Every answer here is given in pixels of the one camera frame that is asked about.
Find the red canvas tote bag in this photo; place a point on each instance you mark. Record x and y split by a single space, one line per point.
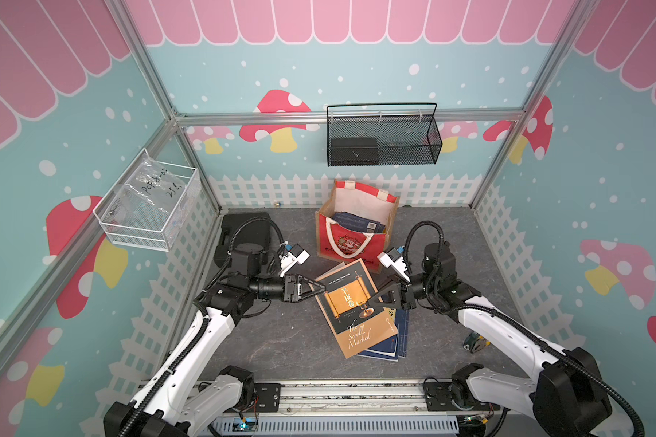
336 243

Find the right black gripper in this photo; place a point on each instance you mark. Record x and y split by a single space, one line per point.
396 292

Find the black wire mesh basket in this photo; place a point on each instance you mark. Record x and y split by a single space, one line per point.
406 133

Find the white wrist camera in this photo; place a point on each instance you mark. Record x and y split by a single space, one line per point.
395 259
290 255

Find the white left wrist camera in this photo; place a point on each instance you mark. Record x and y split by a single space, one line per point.
290 255

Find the blue yellow-label book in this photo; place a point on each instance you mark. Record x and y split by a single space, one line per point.
395 347

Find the clear plastic wall bin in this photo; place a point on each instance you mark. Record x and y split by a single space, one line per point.
148 206

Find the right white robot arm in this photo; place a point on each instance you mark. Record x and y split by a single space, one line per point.
562 390

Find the brown lamp cover book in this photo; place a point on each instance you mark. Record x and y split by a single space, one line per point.
356 324

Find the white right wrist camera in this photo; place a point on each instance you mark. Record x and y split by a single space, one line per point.
395 259

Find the black plastic tool case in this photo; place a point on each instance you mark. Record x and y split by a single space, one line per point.
258 232

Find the yellow green pliers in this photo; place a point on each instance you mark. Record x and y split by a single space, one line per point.
475 342

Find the black box in basket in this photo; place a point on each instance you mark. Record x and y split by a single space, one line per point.
347 152

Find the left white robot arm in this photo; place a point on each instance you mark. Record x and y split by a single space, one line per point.
166 405

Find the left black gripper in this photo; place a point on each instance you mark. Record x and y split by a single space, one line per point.
292 285

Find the blue back-cover book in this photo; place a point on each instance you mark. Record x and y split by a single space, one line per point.
356 223

